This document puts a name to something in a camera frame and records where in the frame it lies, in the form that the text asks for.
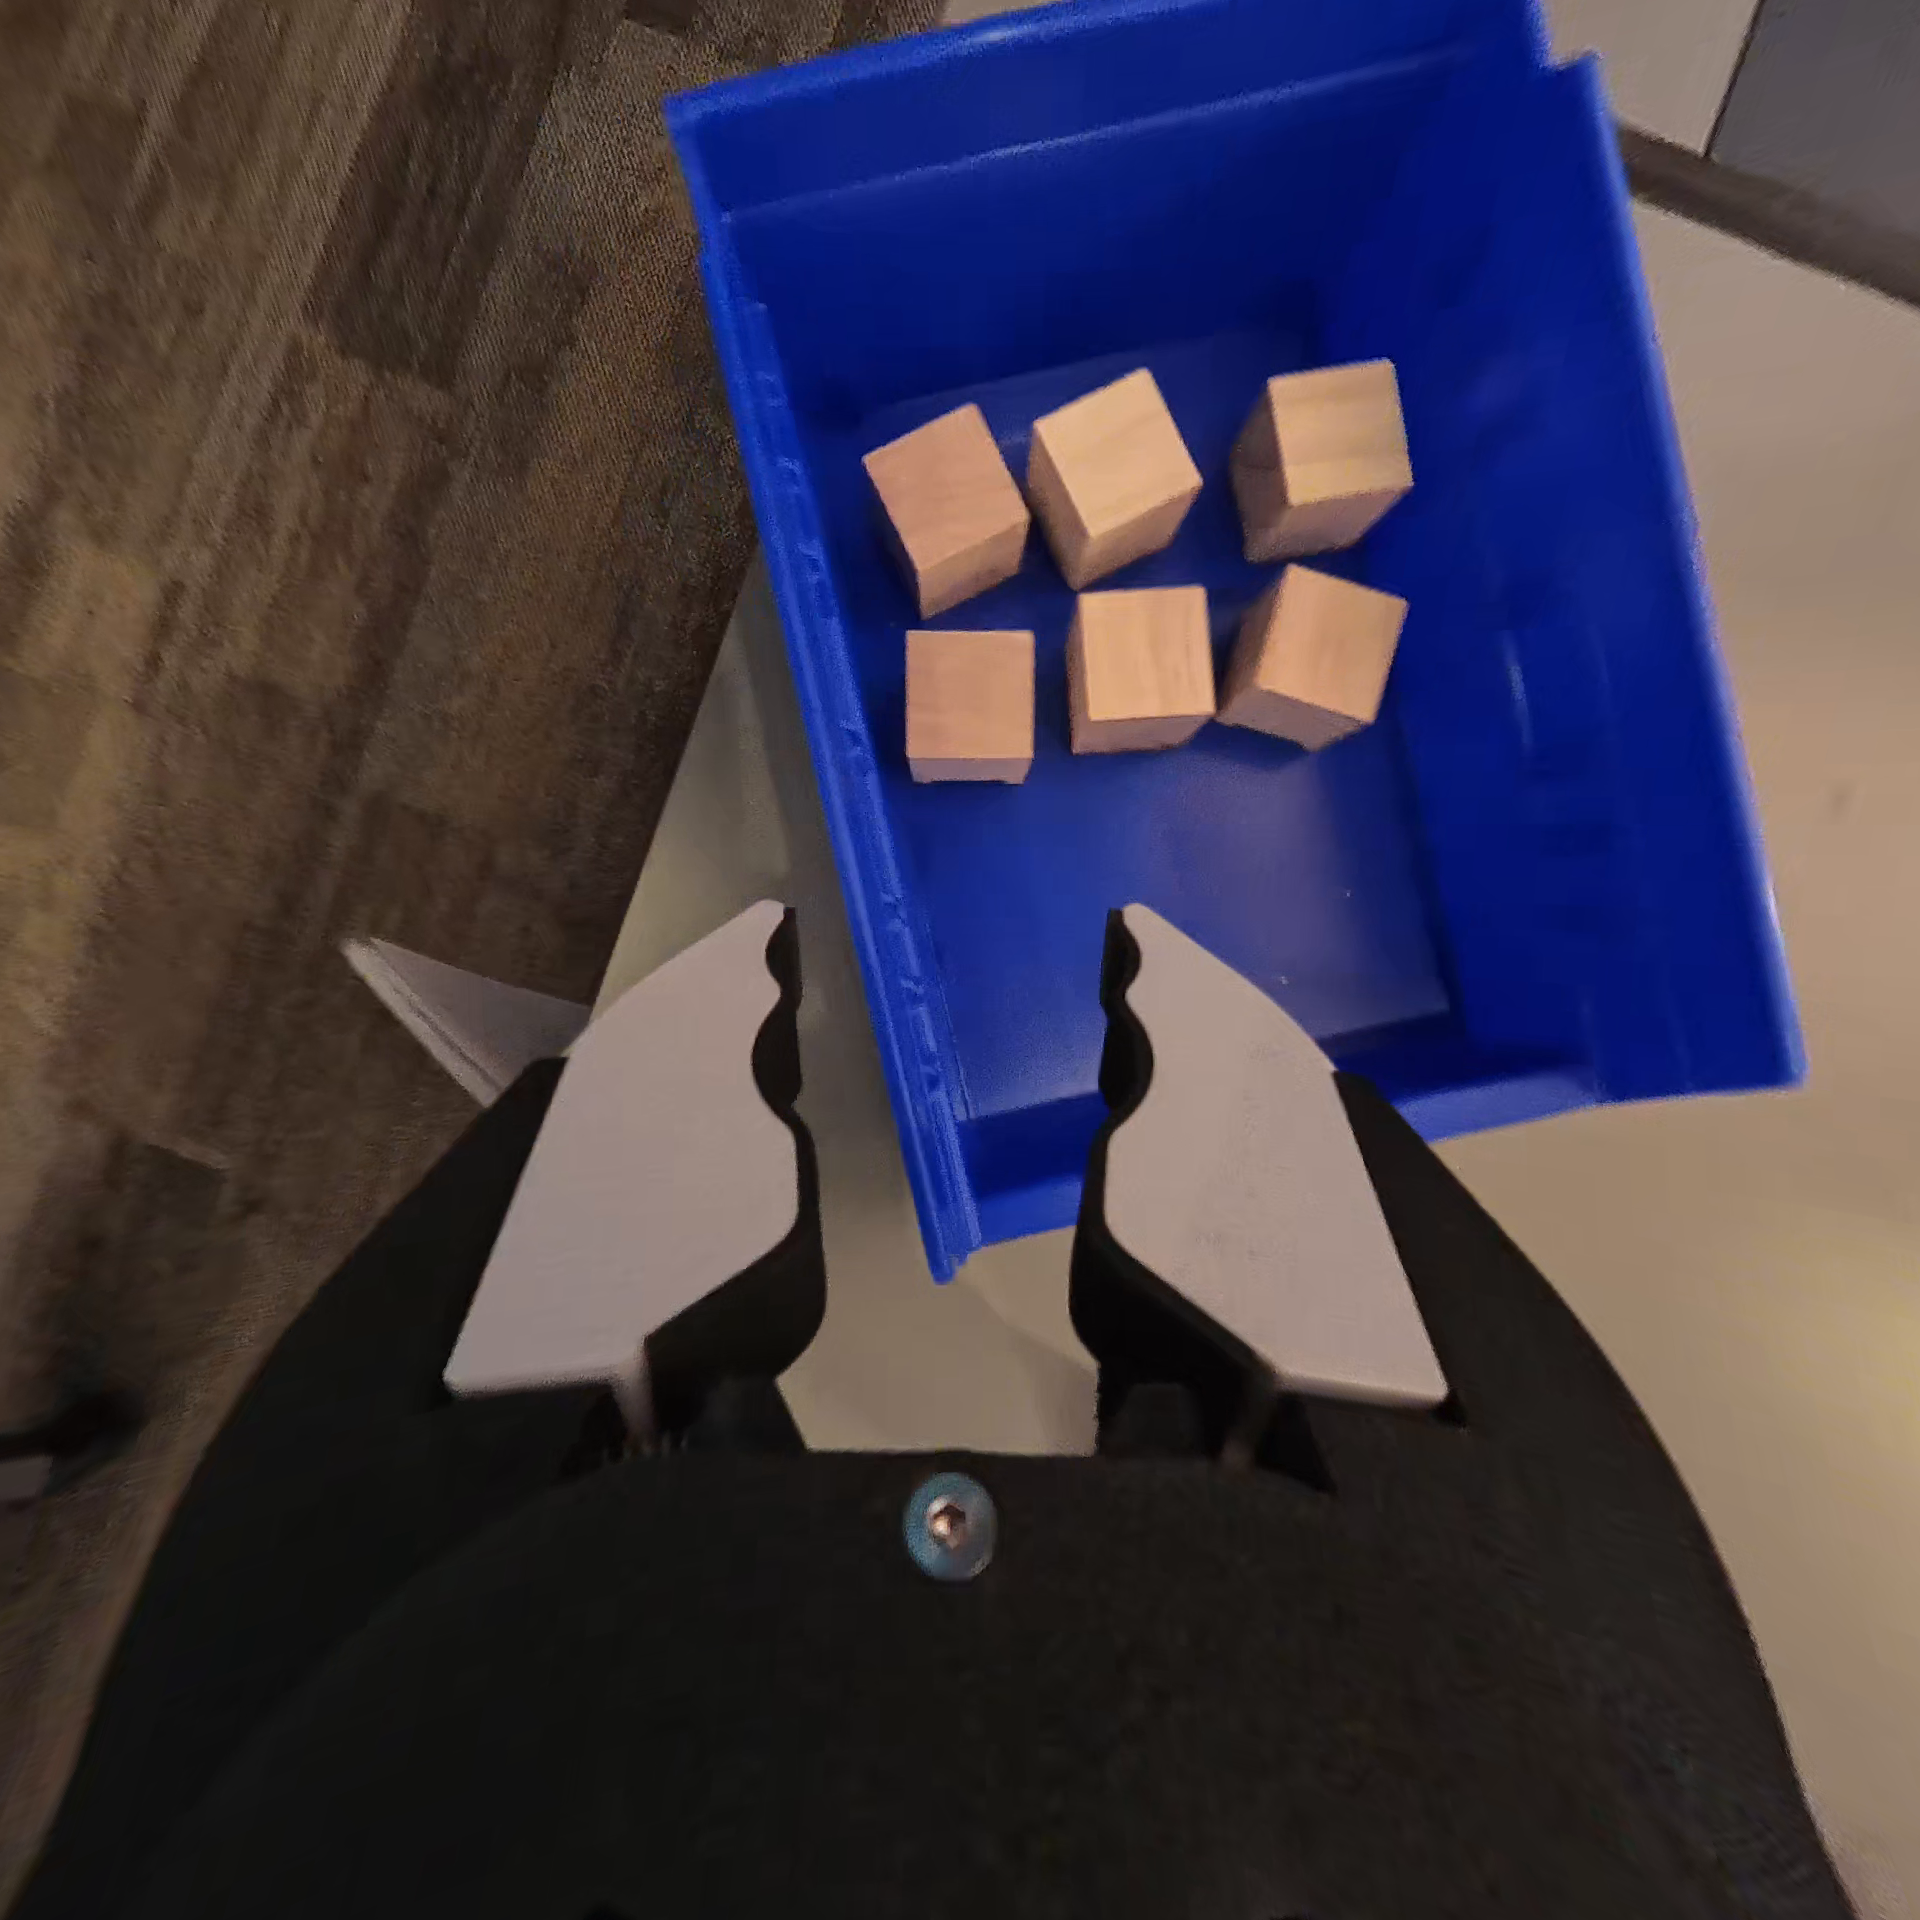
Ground black table divider strip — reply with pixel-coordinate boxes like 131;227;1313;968
1617;125;1920;315

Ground group of wooden cubes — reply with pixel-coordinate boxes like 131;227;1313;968
860;357;1416;788

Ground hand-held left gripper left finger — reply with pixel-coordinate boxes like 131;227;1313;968
444;900;831;1446

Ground blue plastic bin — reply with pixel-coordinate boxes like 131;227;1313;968
663;0;1813;1290

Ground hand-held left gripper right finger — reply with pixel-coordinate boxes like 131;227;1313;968
1069;904;1454;1460

